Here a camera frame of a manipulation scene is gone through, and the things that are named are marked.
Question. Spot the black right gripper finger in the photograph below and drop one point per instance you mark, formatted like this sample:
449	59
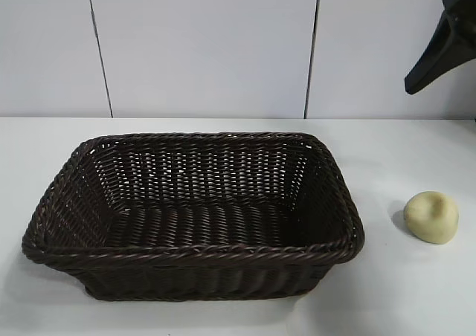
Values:
442	57

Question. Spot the pale yellow egg yolk pastry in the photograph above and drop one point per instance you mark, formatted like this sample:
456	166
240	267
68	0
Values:
427	222

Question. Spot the dark brown woven basket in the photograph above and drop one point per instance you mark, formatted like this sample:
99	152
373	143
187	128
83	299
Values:
193	224

